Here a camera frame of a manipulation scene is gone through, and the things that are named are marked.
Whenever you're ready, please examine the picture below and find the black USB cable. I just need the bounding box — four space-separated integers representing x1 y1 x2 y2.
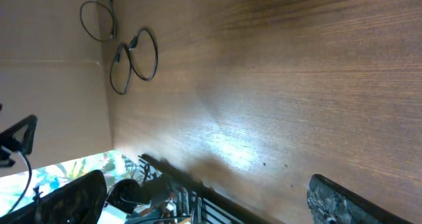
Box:
109 28 159 96
78 0 118 43

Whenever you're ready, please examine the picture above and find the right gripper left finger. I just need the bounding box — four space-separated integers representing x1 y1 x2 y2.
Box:
1 170 107 224

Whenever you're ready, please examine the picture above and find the patterned floor mat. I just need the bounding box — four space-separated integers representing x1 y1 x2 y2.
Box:
1 150 144 215

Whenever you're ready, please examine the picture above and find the cluttered equipment under table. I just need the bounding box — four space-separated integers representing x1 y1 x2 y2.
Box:
105 154 255 223

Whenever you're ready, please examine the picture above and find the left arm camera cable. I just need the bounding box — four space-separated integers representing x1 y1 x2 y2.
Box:
0 144 33 218

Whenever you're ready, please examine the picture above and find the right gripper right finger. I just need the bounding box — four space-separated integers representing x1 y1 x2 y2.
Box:
307 174 410 224

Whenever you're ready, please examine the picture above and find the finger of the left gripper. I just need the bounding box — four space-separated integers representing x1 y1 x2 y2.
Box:
1 115 38 155

